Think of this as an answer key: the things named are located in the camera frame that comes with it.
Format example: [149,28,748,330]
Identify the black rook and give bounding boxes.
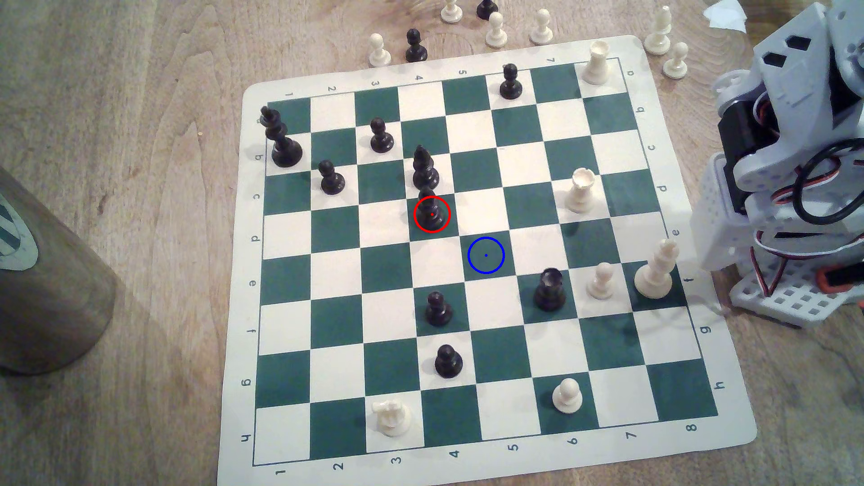
[533,267,567,312]

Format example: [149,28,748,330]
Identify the black bishop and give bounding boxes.
[412,144,440,190]

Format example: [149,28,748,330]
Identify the brown wooden cylinder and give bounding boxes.
[0,165,119,376]

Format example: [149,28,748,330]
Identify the white paper scrap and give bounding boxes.
[702,0,749,33]

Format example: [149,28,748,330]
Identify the green white round sticker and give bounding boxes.
[0,192,39,272]

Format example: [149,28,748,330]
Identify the white king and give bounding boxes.
[634,238,679,299]

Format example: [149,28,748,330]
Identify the green white chess mat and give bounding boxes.
[217,35,758,486]

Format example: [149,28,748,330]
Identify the white knight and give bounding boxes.
[373,398,411,437]

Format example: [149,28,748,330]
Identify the red black servo wires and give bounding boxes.
[749,91,864,298]

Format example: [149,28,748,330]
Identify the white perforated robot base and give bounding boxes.
[729,253,864,332]

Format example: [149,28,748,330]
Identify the black king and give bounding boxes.
[260,106,303,168]

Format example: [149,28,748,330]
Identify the white bishop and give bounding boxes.
[643,5,673,56]

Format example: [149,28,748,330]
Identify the orange clamp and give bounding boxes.
[815,265,864,293]

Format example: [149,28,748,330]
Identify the white rook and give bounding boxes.
[564,167,599,215]
[582,40,611,86]

